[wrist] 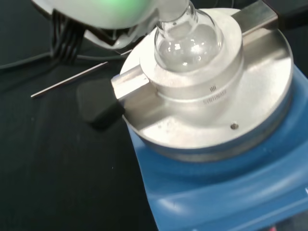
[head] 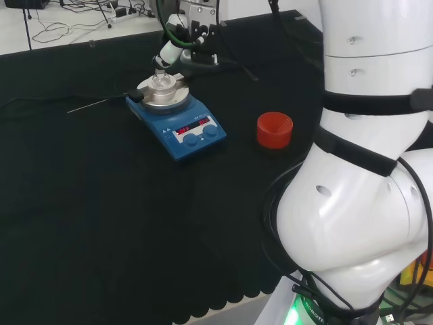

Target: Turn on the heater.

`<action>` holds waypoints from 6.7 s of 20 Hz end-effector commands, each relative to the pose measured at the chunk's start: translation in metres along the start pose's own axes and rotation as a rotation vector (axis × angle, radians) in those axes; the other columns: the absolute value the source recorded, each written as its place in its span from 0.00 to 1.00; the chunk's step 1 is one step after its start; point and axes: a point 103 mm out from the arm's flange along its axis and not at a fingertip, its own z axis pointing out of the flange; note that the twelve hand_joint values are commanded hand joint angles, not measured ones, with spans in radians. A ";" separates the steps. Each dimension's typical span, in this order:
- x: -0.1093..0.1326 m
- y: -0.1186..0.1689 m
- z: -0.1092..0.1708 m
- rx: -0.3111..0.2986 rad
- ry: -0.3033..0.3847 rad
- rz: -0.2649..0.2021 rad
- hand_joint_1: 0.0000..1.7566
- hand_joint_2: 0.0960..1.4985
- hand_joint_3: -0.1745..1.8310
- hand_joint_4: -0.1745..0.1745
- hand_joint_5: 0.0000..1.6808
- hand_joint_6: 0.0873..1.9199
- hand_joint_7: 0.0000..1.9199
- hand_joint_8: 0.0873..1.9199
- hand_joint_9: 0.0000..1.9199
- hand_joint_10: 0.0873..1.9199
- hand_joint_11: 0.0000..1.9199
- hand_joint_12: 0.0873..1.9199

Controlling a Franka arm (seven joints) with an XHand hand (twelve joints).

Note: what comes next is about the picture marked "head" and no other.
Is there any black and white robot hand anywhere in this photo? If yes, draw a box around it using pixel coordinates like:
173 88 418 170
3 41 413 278
151 13 221 71

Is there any heater with blue base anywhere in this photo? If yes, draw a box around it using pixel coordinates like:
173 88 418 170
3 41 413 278
125 75 228 163

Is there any clear round-bottom glass flask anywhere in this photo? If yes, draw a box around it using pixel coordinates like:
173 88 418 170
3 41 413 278
150 66 175 91

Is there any white power strip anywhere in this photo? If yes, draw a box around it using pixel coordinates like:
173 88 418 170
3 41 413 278
110 5 140 24

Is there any black tripod leg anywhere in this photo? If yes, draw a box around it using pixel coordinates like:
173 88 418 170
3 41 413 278
93 0 113 30

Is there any thin metal probe rod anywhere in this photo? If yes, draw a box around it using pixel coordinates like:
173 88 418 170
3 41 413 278
66 98 113 114

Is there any red ribbed plastic cup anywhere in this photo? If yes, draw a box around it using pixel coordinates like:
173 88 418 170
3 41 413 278
256 111 294 150

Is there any dark thin pole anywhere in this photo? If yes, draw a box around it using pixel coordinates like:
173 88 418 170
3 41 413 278
21 0 33 51

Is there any black box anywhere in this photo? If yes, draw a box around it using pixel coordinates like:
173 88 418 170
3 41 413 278
4 0 50 10

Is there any black cloth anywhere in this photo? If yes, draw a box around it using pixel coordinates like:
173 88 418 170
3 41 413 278
0 9 326 325

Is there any yellow stop button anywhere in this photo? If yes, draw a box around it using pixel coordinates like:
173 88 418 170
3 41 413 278
399 252 433 288

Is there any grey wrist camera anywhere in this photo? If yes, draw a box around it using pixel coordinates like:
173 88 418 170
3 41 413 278
190 50 219 66

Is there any black heater cable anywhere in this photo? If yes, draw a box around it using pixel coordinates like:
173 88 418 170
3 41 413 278
0 93 133 111

